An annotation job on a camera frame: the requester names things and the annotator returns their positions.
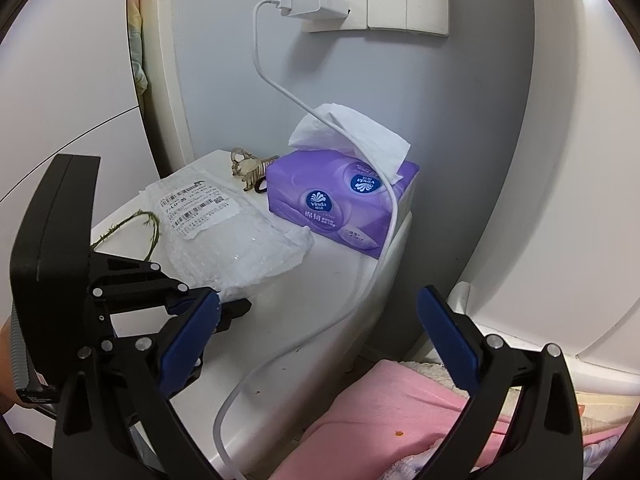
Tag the white wardrobe door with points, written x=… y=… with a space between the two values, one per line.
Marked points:
x=60 y=85

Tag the translucent hair claw clip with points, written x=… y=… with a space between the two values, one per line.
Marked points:
x=245 y=172

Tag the cream wardrobe frame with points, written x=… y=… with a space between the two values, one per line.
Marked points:
x=165 y=60

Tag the purple tissue pack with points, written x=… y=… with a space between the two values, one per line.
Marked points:
x=310 y=195

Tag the white bed headboard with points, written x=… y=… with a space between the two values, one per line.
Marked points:
x=575 y=185

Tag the white phone charger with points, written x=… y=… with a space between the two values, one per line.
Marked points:
x=315 y=2

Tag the pink blanket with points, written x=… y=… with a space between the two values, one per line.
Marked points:
x=380 y=410

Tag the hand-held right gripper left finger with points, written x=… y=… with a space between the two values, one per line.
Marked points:
x=192 y=332

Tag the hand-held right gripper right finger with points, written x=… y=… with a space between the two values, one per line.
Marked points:
x=445 y=332

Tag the person's left hand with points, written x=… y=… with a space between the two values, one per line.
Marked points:
x=6 y=360

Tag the white nightstand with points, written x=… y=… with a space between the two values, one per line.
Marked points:
x=280 y=325

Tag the pale hanging clothing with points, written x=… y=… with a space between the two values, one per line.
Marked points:
x=135 y=20

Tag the clear bubble mailer bag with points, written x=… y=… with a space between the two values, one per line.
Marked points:
x=235 y=250

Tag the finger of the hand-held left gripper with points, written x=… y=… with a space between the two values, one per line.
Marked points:
x=145 y=285
x=100 y=332

